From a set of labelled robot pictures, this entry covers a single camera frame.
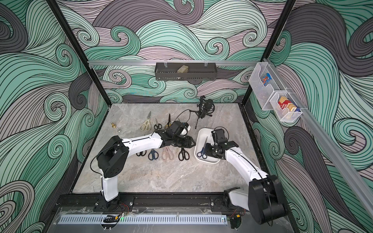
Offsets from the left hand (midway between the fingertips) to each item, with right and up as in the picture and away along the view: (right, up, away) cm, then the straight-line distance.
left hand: (194, 142), depth 86 cm
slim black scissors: (-6, -9, +6) cm, 13 cm away
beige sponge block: (-7, +46, +6) cm, 47 cm away
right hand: (+9, -6, +1) cm, 11 cm away
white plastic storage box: (+6, +2, +13) cm, 14 cm away
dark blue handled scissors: (-26, -9, +5) cm, 28 cm away
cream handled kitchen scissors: (-34, +9, +21) cm, 41 cm away
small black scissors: (-26, +8, +21) cm, 34 cm away
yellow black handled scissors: (-17, +10, +21) cm, 29 cm away
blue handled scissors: (+6, -9, +5) cm, 12 cm away
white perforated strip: (-25, -35, -16) cm, 46 cm away
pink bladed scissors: (-17, -9, +7) cm, 21 cm away
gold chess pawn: (-58, +8, +19) cm, 62 cm away
